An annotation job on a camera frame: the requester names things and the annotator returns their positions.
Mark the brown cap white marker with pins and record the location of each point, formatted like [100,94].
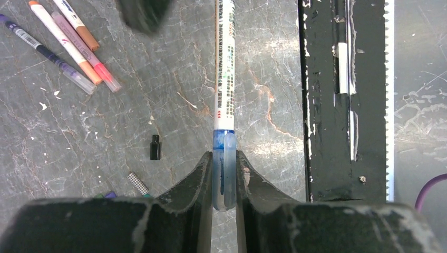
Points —
[77,24]

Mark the white slotted cable duct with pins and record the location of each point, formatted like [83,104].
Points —
[389,15]

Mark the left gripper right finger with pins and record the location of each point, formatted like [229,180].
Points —
[269,220]

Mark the black gel pen cap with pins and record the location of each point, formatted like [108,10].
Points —
[138,184]

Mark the purple marker cap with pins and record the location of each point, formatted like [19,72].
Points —
[110,195]

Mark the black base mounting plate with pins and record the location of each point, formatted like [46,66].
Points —
[343,61]

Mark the clear blue pen cap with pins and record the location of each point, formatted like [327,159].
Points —
[224,170]

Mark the blue cap gold pen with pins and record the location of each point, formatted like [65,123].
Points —
[224,65]

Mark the purple gel pen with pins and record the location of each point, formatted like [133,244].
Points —
[70,72]

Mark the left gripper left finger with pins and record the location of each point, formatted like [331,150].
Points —
[178,220]

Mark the black marker cap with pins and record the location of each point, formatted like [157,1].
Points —
[155,148]

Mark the red cap pink marker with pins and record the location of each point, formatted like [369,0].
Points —
[100,69]

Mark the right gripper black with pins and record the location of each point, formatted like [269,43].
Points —
[144,16]

